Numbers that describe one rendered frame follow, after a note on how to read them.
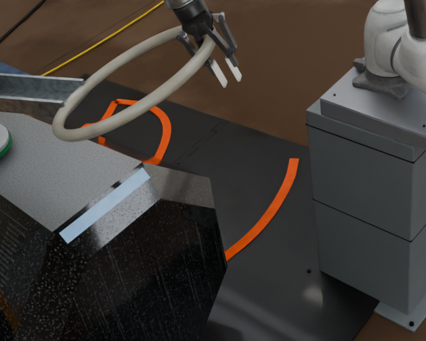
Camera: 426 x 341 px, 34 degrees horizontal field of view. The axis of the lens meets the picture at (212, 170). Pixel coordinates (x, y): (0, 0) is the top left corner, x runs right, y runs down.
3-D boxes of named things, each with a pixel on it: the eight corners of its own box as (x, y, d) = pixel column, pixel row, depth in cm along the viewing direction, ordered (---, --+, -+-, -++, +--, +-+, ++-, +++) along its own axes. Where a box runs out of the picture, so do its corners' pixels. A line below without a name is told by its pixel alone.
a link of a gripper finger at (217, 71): (213, 64, 170) (210, 65, 170) (226, 87, 173) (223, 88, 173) (214, 59, 172) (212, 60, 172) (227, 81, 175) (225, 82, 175)
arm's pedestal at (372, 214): (369, 203, 303) (366, 43, 253) (478, 249, 273) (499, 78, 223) (301, 275, 277) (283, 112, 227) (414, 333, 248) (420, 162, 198)
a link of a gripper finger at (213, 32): (200, 18, 167) (204, 15, 166) (229, 52, 171) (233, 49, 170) (198, 24, 164) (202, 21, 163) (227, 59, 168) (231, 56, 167)
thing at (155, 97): (24, 160, 175) (16, 151, 174) (114, 59, 209) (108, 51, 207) (167, 118, 146) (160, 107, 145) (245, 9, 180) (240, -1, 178)
